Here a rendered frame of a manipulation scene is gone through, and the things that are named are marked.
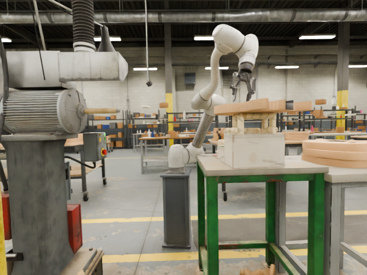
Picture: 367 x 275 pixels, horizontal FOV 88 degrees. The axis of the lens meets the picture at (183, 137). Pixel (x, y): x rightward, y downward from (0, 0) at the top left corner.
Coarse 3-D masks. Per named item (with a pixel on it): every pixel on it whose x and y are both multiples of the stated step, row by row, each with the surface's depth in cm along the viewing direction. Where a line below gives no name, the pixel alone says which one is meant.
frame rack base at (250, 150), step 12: (228, 144) 101; (240, 144) 94; (252, 144) 95; (264, 144) 95; (276, 144) 96; (228, 156) 101; (240, 156) 94; (252, 156) 95; (264, 156) 95; (276, 156) 96; (240, 168) 95; (252, 168) 95
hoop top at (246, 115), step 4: (244, 112) 96; (248, 112) 96; (252, 112) 96; (256, 112) 96; (260, 112) 96; (264, 112) 96; (268, 112) 96; (272, 112) 96; (244, 116) 95; (248, 116) 95; (252, 116) 95; (256, 116) 95; (260, 116) 95; (264, 116) 96; (268, 116) 96; (272, 116) 96
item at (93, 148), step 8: (88, 136) 130; (96, 136) 131; (104, 136) 142; (88, 144) 131; (96, 144) 131; (104, 144) 143; (88, 152) 131; (96, 152) 131; (88, 160) 131; (96, 160) 131
